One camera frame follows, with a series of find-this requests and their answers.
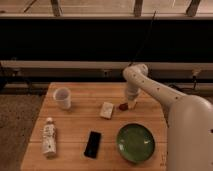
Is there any red pepper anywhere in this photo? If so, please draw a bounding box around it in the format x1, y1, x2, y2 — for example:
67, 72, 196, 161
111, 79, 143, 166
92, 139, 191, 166
119, 103, 128, 111

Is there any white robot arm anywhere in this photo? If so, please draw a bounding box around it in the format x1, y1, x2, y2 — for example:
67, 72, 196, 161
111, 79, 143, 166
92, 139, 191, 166
123, 64, 213, 171

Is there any white sponge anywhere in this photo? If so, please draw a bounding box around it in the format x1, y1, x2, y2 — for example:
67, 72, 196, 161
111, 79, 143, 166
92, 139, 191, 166
100, 102, 114, 119

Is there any green bowl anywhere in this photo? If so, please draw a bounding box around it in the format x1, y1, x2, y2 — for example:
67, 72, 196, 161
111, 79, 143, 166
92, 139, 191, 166
116, 123, 155, 164

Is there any black rectangular phone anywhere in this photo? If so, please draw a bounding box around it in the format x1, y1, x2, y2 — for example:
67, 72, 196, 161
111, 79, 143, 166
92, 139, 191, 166
84, 131, 101, 158

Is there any translucent plastic cup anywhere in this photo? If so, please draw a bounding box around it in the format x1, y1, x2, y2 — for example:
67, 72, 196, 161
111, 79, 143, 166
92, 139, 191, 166
53, 87, 71, 110

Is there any white plastic bottle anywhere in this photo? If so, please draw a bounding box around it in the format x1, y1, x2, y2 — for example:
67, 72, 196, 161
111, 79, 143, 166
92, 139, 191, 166
42, 117, 56, 158

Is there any black hanging cable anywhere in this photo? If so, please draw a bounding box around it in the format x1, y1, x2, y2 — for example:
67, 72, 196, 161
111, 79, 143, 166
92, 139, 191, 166
128, 10, 158, 68

